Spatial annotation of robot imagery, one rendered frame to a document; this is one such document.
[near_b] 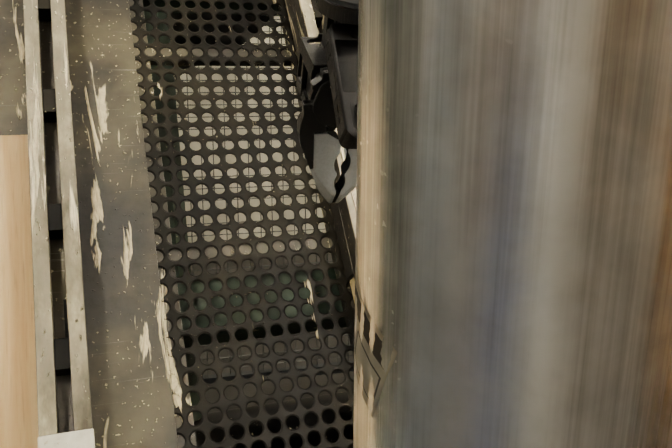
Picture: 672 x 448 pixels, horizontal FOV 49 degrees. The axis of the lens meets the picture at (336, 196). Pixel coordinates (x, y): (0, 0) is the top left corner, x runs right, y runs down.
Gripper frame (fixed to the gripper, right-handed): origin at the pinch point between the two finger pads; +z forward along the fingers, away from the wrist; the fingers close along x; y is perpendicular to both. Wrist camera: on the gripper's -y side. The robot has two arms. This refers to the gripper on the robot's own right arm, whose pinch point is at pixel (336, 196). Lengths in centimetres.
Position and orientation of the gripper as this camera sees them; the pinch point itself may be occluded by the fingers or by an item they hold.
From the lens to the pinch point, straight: 73.4
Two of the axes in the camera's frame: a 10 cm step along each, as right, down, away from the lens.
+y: -2.3, -5.9, 7.7
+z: -1.2, 8.0, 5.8
